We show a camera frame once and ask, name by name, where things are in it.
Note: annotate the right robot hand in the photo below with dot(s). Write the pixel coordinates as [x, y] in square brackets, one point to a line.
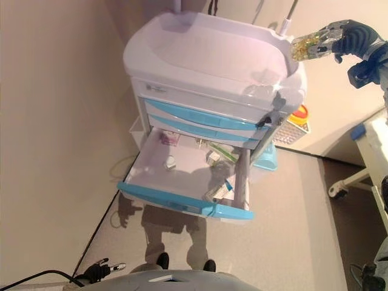
[356, 38]

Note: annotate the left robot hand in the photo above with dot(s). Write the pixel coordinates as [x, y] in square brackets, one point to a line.
[98, 271]

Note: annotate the blue-front drawer with medicines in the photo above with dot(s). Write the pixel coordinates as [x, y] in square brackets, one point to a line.
[169, 195]

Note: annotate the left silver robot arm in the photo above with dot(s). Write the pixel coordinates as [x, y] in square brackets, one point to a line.
[74, 285]

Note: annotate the purple medicine box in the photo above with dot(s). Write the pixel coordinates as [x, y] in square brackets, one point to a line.
[169, 138]

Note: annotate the small white medicine box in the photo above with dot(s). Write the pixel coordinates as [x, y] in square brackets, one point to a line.
[213, 158]

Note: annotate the green and white medicine box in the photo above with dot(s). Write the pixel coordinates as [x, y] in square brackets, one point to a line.
[225, 153]

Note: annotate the tall blue-front cart drawer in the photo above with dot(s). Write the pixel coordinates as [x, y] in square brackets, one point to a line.
[197, 113]

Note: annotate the metal IV pole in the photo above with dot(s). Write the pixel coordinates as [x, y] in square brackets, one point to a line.
[285, 27]

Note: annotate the blue bed corner bumper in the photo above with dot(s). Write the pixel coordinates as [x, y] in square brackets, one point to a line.
[359, 131]

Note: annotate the yellow sharps container red lid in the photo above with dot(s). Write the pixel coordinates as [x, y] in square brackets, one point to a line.
[298, 113]

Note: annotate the grey robot torso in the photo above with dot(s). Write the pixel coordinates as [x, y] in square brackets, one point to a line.
[197, 282]

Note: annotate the white hospital bed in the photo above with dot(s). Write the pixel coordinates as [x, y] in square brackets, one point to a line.
[369, 142]

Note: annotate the right robot leg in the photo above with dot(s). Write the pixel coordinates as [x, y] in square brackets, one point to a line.
[209, 266]

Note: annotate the black key tag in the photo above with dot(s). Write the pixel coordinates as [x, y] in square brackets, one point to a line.
[263, 122]

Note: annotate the small white jar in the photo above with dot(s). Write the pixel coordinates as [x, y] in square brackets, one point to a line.
[170, 163]

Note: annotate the white side bin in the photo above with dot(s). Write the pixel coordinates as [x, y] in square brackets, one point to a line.
[136, 131]

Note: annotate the white medical cart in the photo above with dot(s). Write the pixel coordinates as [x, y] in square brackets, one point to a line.
[206, 60]

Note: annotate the waste bin with blue lid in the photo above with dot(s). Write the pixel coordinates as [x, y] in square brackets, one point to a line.
[266, 160]

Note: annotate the bed caster wheel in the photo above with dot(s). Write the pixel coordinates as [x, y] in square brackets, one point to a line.
[338, 191]

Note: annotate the blister pill strips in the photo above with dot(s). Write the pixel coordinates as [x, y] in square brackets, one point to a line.
[202, 143]

